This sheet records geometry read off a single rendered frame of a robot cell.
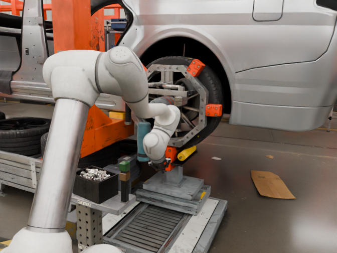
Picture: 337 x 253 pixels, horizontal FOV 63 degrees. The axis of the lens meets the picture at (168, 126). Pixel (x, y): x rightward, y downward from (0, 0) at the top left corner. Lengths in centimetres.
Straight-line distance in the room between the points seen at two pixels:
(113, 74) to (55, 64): 19
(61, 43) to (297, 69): 140
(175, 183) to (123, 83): 140
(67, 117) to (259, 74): 127
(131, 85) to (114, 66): 8
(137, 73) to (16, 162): 177
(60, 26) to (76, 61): 93
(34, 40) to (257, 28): 189
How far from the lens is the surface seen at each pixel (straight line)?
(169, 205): 208
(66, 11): 178
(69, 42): 176
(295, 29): 181
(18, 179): 249
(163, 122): 132
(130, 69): 81
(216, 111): 172
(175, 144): 185
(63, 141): 84
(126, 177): 136
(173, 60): 188
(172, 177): 213
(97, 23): 512
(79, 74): 86
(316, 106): 186
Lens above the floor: 114
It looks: 13 degrees down
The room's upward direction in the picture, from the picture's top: 2 degrees clockwise
